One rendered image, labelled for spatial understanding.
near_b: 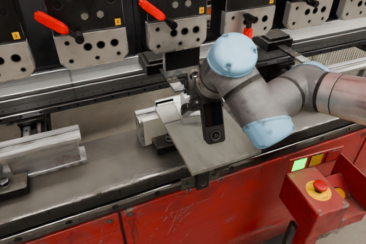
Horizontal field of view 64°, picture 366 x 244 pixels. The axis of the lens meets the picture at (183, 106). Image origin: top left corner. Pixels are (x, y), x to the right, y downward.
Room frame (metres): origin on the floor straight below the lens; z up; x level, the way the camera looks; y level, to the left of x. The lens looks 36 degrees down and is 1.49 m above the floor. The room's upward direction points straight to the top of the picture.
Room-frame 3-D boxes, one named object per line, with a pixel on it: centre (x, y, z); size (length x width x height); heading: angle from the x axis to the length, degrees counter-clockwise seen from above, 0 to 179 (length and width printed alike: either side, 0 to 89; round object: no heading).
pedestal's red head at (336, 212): (0.58, -0.44, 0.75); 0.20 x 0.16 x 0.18; 108
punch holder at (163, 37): (0.71, 0.03, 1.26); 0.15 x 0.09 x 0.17; 113
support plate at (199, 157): (0.59, -0.05, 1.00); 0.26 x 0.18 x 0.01; 23
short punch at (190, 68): (0.73, 0.00, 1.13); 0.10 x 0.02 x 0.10; 113
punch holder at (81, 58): (0.64, 0.21, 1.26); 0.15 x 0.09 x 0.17; 113
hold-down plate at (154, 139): (0.69, -0.05, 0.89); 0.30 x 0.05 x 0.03; 113
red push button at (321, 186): (0.56, -0.40, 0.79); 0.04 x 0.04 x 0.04
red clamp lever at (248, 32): (0.73, -0.16, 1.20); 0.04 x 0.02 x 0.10; 23
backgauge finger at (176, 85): (0.88, 0.06, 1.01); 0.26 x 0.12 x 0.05; 23
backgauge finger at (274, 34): (1.07, -0.39, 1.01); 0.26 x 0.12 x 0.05; 23
